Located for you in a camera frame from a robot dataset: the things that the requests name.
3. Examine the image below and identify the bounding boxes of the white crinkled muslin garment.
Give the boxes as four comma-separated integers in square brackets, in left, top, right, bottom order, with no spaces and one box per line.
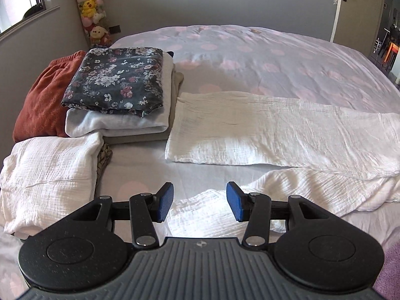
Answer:
[165,91,399,243]

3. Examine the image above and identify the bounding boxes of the folded white muslin garment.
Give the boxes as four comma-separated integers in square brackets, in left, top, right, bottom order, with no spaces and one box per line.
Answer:
[1,133,104,238]

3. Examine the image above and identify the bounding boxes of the white folded sweatshirt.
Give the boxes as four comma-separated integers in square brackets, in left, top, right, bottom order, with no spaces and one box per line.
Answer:
[64,52,175,138]

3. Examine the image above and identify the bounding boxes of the dark floral folded garment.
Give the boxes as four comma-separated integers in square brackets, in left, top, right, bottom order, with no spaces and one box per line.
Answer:
[61,47,164,118]

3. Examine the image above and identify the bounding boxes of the beige folded garment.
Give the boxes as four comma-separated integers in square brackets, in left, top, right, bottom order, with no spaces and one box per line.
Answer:
[104,71,184,145]

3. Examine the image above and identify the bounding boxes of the rust red folded garment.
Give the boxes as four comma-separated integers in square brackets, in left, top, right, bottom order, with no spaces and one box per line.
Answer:
[12,50,86,143]

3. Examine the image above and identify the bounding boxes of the purple fuzzy sleeve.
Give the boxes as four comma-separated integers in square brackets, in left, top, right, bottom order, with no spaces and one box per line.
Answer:
[373,242,400,300]

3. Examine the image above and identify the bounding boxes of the orange chair in hallway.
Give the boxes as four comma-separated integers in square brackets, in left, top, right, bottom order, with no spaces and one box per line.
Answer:
[380,25,399,72]

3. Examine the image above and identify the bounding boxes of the plush toy hanging column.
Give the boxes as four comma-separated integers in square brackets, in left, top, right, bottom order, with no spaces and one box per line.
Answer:
[76,0,112,47]

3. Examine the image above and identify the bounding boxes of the beige bedroom door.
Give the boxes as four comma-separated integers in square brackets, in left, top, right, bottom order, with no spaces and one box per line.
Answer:
[330,0,385,57]

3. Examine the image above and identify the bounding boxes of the window with dark frame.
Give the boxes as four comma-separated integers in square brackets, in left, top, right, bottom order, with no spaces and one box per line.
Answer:
[1,0,60,39]

